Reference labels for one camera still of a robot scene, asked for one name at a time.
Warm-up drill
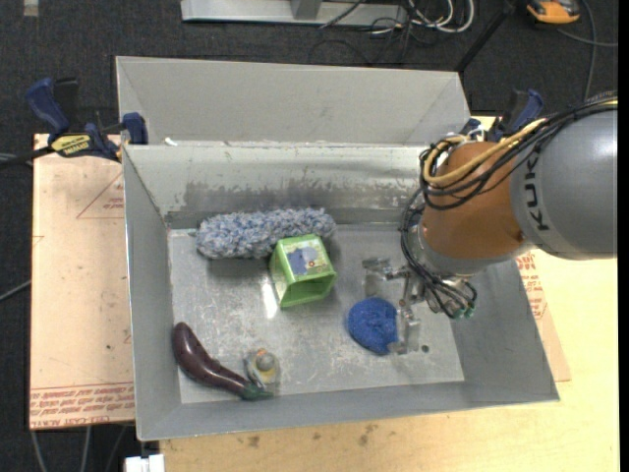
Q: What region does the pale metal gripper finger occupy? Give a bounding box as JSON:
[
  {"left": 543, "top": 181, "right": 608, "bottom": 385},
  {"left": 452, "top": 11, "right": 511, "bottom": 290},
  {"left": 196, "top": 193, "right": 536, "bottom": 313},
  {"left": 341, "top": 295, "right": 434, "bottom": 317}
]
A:
[
  {"left": 362, "top": 257, "right": 407, "bottom": 298},
  {"left": 390, "top": 306, "right": 423, "bottom": 356}
]

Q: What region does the blue round sponge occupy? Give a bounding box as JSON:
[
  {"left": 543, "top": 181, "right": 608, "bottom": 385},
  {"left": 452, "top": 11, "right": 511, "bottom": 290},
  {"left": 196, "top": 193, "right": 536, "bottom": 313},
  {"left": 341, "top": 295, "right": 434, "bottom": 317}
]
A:
[{"left": 346, "top": 296, "right": 400, "bottom": 357}]

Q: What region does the green open cube box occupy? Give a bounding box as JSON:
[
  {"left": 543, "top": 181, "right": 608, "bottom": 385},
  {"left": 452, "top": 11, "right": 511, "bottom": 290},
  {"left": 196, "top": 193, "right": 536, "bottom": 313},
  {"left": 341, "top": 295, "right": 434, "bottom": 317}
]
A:
[{"left": 267, "top": 233, "right": 339, "bottom": 310}]

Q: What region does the grey metal bin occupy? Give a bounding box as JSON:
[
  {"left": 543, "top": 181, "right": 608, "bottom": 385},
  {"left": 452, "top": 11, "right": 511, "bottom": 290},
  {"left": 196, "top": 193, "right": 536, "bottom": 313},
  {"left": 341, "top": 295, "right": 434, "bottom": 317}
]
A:
[{"left": 115, "top": 55, "right": 561, "bottom": 443}]

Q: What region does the blue and white fluffy cloth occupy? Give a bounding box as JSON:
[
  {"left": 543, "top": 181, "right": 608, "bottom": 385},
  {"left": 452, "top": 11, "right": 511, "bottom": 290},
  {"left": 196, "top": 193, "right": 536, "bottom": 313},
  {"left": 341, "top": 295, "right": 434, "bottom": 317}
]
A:
[{"left": 195, "top": 206, "right": 339, "bottom": 261}]

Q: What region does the purple toy eggplant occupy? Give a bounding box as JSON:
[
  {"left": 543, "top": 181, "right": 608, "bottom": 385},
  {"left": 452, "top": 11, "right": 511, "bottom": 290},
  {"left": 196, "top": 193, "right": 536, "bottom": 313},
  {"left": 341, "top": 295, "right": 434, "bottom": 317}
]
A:
[{"left": 170, "top": 321, "right": 274, "bottom": 403}]

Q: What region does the brown cardboard board red print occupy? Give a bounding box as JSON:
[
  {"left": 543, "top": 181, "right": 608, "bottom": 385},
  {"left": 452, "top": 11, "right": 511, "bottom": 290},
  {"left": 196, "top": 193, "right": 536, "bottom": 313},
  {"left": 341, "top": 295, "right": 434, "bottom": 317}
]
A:
[{"left": 29, "top": 133, "right": 574, "bottom": 431}]

